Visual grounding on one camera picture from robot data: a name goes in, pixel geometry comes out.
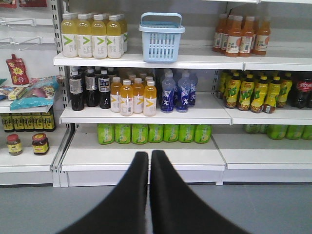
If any orange C100 juice bottle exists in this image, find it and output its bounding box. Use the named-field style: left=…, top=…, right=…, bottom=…
left=225, top=16, right=243, bottom=57
left=253, top=16, right=271, bottom=55
left=238, top=16, right=255, bottom=57

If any blue snack bag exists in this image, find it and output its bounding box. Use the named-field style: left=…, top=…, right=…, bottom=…
left=10, top=75, right=64, bottom=110

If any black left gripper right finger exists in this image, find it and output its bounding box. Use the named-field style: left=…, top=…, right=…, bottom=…
left=150, top=150, right=246, bottom=234

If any light blue plastic basket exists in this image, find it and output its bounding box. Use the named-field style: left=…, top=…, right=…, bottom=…
left=138, top=12, right=185, bottom=63

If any green drink bottle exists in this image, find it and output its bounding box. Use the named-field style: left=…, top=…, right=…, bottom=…
left=132, top=124, right=148, bottom=144
left=97, top=123, right=115, bottom=145
left=115, top=124, right=131, bottom=144
left=148, top=124, right=164, bottom=143
left=194, top=124, right=212, bottom=144
left=163, top=124, right=179, bottom=142
left=178, top=124, right=195, bottom=143

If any blue sports drink bottle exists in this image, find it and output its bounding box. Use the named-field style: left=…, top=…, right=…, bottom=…
left=175, top=71, right=191, bottom=113
left=189, top=72, right=198, bottom=107
left=160, top=72, right=176, bottom=113

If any yellow label sauce jar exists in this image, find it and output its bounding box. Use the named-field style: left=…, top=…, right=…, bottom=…
left=6, top=134, right=23, bottom=156

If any red snack pouch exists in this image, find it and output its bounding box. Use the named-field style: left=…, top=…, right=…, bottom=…
left=6, top=54, right=29, bottom=85

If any white metal shelf unit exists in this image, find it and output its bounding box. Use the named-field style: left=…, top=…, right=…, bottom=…
left=0, top=0, right=312, bottom=188

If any pale yellow drink bottle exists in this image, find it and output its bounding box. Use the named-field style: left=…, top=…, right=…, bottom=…
left=61, top=13, right=78, bottom=58
left=91, top=15, right=107, bottom=59
left=106, top=15, right=122, bottom=59
left=77, top=14, right=93, bottom=58

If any yellow lemon tea bottle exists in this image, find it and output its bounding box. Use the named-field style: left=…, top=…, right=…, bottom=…
left=225, top=72, right=241, bottom=108
left=250, top=76, right=268, bottom=113
left=262, top=76, right=280, bottom=114
left=237, top=74, right=254, bottom=111
left=276, top=72, right=293, bottom=108

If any cola bottle red label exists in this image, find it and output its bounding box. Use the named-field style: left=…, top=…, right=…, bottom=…
left=292, top=73, right=312, bottom=108

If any orange drink bottle white label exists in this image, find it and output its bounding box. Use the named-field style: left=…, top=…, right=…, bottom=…
left=120, top=79, right=133, bottom=116
left=133, top=78, right=144, bottom=114
left=110, top=77, right=122, bottom=113
left=143, top=80, right=157, bottom=117

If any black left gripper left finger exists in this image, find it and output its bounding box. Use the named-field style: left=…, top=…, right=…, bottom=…
left=60, top=152, right=148, bottom=234

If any red label sauce jar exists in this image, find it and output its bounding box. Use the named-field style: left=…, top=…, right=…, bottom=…
left=32, top=133, right=49, bottom=156

